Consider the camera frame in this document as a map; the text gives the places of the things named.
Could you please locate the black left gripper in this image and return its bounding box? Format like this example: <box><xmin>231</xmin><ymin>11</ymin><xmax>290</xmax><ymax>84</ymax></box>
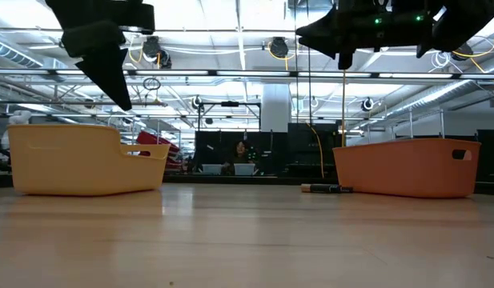
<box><xmin>61</xmin><ymin>20</ymin><xmax>134</xmax><ymax>112</ymax></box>

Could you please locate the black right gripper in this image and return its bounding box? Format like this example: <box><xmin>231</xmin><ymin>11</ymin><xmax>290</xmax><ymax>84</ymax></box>
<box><xmin>296</xmin><ymin>6</ymin><xmax>394</xmax><ymax>71</ymax></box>

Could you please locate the yellow plastic bin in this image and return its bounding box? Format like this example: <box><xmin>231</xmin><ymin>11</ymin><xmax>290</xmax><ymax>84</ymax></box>
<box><xmin>6</xmin><ymin>123</ymin><xmax>171</xmax><ymax>197</ymax></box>

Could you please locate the orange plastic bin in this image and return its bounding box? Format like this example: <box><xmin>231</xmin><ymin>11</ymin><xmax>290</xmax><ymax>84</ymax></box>
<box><xmin>331</xmin><ymin>138</ymin><xmax>482</xmax><ymax>199</ymax></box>

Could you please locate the grey horizontal metal pipe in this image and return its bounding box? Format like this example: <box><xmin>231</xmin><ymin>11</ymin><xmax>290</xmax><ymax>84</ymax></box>
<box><xmin>0</xmin><ymin>100</ymin><xmax>168</xmax><ymax>107</ymax></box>

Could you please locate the red storage bin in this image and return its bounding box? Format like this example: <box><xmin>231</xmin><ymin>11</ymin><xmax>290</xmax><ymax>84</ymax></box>
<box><xmin>136</xmin><ymin>130</ymin><xmax>182</xmax><ymax>155</ymax></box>

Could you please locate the long ceiling light strip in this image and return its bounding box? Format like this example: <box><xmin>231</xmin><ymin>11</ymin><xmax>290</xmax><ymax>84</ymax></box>
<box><xmin>0</xmin><ymin>68</ymin><xmax>494</xmax><ymax>80</ymax></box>

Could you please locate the black partition panel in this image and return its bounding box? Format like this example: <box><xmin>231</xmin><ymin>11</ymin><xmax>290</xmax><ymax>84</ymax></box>
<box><xmin>194</xmin><ymin>122</ymin><xmax>339</xmax><ymax>179</ymax></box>

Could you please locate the metal shelf rack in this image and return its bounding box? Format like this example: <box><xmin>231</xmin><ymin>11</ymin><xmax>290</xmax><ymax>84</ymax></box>
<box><xmin>390</xmin><ymin>108</ymin><xmax>447</xmax><ymax>140</ymax></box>

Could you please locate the person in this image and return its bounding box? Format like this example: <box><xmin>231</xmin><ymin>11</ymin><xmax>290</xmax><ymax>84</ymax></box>
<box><xmin>226</xmin><ymin>139</ymin><xmax>258</xmax><ymax>176</ymax></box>

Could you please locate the black side panel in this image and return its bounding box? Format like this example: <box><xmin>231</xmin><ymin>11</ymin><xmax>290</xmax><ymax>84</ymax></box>
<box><xmin>476</xmin><ymin>128</ymin><xmax>494</xmax><ymax>184</ymax></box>

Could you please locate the black coiled cable ring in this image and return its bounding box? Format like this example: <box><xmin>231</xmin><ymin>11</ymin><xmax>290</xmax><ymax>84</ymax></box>
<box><xmin>142</xmin><ymin>77</ymin><xmax>163</xmax><ymax>92</ymax></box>

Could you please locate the silver ventilation duct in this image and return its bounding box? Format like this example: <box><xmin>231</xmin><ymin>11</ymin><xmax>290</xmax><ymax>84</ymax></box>
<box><xmin>384</xmin><ymin>78</ymin><xmax>494</xmax><ymax>115</ymax></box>
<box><xmin>0</xmin><ymin>38</ymin><xmax>46</xmax><ymax>70</ymax></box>

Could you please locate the white coiled cable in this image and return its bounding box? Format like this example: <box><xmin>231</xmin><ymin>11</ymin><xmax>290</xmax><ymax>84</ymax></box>
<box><xmin>430</xmin><ymin>50</ymin><xmax>452</xmax><ymax>70</ymax></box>

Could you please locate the black overhead gantry frame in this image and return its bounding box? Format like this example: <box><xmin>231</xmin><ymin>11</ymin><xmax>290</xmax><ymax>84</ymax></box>
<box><xmin>196</xmin><ymin>101</ymin><xmax>262</xmax><ymax>131</ymax></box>

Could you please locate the yellow hanging cable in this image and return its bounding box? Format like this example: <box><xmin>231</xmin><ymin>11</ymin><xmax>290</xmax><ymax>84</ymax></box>
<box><xmin>308</xmin><ymin>123</ymin><xmax>326</xmax><ymax>180</ymax></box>

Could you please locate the black table frame rail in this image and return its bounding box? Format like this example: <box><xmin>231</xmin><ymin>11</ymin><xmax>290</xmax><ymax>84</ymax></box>
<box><xmin>0</xmin><ymin>172</ymin><xmax>494</xmax><ymax>196</ymax></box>

